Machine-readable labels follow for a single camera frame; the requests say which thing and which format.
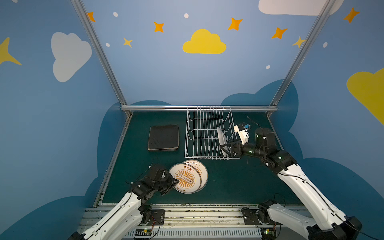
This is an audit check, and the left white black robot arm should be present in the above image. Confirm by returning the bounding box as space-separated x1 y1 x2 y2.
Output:
69 164 179 240

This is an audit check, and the aluminium frame right post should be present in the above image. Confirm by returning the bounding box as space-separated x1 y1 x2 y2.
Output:
270 0 337 109

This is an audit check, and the aluminium mounting rail base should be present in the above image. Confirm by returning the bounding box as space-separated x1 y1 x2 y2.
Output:
73 203 316 240

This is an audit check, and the aluminium frame post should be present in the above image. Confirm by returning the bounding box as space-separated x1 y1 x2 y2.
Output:
71 0 127 105
270 0 337 109

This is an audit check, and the aluminium frame left post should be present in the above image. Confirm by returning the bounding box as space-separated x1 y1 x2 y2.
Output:
71 0 127 105

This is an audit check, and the left small circuit board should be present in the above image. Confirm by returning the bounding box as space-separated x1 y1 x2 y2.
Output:
133 228 152 239

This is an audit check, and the small circuit board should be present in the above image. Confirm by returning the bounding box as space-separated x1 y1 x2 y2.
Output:
133 228 152 239
261 229 276 240

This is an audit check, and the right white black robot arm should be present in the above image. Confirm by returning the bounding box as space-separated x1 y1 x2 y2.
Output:
217 128 362 240

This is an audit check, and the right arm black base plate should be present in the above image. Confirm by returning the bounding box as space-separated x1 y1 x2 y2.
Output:
241 208 273 225

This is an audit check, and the aluminium frame back bar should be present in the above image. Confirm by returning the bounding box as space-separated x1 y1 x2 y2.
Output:
121 105 278 112

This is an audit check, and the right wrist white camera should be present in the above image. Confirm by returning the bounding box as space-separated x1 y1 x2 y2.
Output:
234 123 251 145

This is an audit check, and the white wire dish rack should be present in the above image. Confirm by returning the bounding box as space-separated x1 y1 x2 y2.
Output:
185 110 240 160

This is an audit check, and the right small circuit board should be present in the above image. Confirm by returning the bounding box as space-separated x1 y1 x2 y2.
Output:
261 229 276 240

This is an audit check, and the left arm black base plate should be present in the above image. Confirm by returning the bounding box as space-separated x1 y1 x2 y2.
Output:
141 209 165 226

